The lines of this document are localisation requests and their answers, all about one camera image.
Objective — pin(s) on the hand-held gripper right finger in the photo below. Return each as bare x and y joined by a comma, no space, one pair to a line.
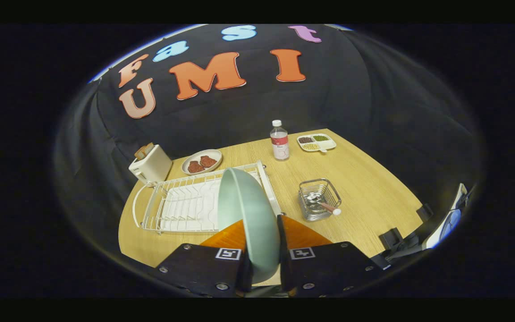
283,264

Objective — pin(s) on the blue and white object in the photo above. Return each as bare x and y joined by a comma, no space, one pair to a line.
447,223

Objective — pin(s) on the toast slices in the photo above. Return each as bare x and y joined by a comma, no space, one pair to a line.
143,151

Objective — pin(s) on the beige plate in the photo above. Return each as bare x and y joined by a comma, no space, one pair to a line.
188,161

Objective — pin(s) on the black table clamp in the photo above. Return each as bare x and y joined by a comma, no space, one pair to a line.
425,212
391,238

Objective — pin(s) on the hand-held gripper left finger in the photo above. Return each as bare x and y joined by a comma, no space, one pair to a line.
199,268

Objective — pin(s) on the red meat piece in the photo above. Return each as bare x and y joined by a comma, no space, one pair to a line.
196,167
208,161

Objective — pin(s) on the clear plastic water bottle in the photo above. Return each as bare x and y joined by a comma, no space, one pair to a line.
280,143

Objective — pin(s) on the white toaster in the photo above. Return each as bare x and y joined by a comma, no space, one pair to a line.
152,167

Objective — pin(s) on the white divided snack tray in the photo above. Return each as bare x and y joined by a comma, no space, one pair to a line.
327,144

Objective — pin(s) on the light green plate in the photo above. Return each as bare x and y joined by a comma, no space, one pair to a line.
253,219

